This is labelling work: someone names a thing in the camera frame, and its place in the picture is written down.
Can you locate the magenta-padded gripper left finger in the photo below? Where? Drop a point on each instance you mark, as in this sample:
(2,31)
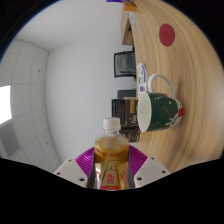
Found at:
(83,161)

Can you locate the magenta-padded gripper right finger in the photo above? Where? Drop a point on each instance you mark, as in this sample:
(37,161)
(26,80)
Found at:
(141,165)

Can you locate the yellow-labelled tea bottle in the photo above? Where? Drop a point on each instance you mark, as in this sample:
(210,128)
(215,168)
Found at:
(111,156)

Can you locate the small dark brown box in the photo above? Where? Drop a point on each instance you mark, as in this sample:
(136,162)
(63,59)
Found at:
(131,135)

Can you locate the large dark brown box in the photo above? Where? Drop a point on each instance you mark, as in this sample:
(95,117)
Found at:
(120,113)

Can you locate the green and white mug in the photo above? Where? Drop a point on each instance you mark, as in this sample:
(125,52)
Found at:
(160,111)

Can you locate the white printed leaflet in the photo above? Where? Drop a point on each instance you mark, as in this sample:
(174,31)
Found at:
(141,76)

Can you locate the square ceiling light panel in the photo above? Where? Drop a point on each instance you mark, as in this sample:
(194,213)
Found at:
(5,105)

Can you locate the black mesh office chair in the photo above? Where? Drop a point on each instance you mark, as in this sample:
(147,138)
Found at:
(124,64)

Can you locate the flat round red coaster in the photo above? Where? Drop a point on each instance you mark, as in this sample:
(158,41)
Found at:
(167,34)

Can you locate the orange box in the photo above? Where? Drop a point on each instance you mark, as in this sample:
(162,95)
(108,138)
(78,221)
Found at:
(130,6)

